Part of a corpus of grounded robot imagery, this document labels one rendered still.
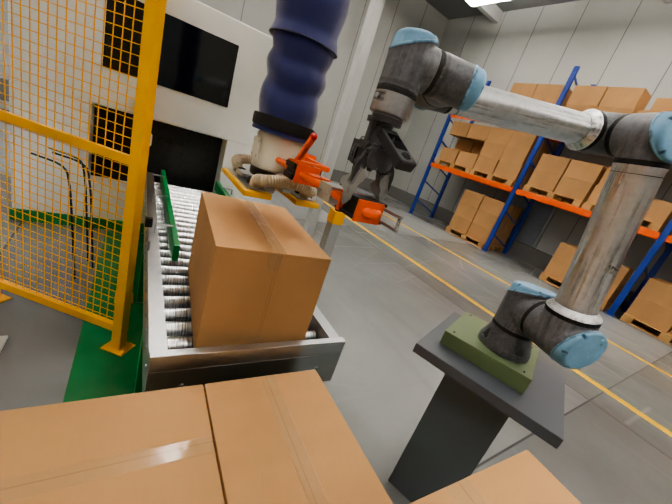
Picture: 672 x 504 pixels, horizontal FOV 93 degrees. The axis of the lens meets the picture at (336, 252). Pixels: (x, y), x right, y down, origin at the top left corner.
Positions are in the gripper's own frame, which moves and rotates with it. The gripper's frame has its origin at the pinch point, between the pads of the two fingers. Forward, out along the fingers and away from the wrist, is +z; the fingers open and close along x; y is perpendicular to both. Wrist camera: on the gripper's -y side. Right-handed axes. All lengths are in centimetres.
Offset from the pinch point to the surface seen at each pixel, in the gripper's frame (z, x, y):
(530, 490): 27, -10, -52
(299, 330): 58, -13, 28
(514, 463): 27, -12, -48
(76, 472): 68, 50, -3
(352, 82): -78, -157, 305
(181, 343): 68, 27, 36
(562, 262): 70, -702, 218
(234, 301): 47, 14, 29
